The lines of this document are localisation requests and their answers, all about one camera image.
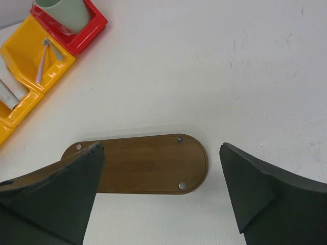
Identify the oval wooden tray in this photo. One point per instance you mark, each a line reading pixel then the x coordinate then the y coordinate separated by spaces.
pixel 161 164

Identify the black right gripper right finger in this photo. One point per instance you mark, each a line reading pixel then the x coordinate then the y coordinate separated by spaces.
pixel 272 205

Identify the empty yellow bin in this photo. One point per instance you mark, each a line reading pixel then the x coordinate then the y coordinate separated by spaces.
pixel 5 132

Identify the yellow toothpaste bin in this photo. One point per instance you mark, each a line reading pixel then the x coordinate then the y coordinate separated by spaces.
pixel 28 103

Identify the white toothpaste tube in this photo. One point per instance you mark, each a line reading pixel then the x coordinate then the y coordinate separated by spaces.
pixel 12 91

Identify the red plastic bin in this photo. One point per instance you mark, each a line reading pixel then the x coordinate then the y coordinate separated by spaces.
pixel 74 43

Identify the pink toothbrush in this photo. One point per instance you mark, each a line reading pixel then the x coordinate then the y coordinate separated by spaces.
pixel 42 61

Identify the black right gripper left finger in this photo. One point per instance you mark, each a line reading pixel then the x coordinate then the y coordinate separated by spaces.
pixel 52 205

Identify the pale green cup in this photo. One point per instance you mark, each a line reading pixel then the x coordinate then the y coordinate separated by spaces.
pixel 73 14

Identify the yellow toothbrush bin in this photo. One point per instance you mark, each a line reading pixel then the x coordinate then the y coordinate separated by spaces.
pixel 26 42

